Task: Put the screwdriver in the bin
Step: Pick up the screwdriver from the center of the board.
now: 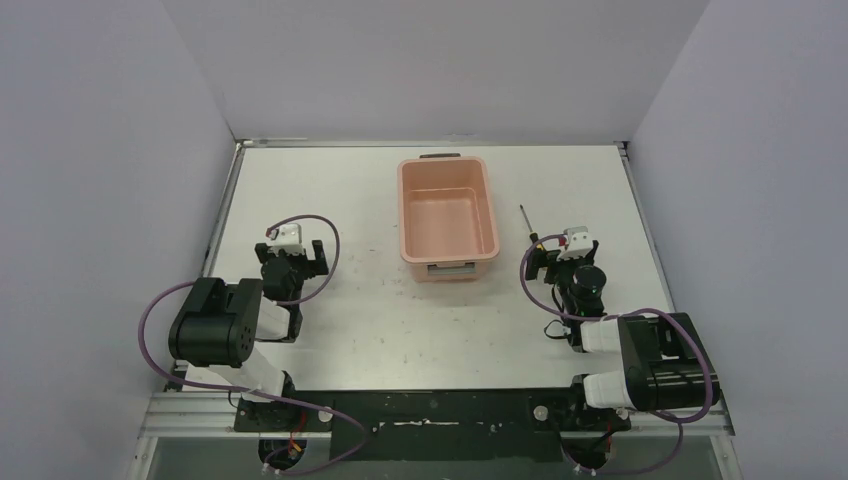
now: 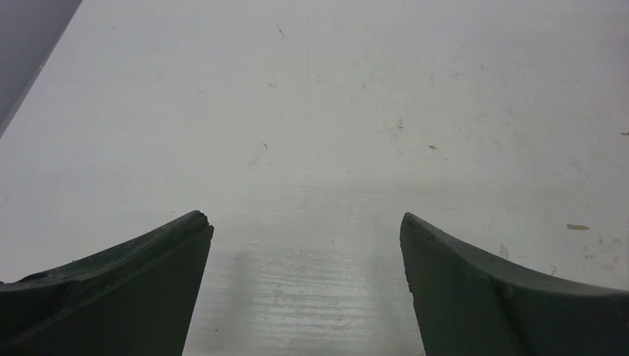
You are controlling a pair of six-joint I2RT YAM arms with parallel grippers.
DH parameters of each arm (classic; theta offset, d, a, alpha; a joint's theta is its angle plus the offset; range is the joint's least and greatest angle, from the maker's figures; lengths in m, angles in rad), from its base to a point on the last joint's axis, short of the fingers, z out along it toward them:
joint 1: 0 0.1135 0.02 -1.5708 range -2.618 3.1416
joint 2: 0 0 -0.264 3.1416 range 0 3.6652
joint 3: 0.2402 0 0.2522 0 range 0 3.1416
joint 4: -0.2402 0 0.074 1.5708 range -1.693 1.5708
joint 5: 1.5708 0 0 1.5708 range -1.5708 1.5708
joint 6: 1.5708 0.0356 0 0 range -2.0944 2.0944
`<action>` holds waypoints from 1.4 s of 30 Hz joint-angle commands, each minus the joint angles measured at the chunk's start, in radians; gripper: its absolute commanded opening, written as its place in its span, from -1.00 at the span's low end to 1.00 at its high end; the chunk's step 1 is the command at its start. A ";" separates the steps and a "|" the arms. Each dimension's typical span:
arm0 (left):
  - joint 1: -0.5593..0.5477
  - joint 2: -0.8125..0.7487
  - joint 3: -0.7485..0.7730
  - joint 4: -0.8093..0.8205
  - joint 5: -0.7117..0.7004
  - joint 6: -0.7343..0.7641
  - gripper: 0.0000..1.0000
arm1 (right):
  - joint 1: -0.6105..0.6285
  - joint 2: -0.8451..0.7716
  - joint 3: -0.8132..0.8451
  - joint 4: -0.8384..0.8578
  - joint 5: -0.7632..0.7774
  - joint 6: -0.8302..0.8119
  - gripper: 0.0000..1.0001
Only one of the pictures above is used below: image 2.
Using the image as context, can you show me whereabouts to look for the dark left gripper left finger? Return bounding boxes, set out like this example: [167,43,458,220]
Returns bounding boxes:
[1,211,214,355]

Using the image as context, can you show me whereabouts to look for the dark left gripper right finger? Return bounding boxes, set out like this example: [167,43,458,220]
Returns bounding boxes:
[400,213,628,355]

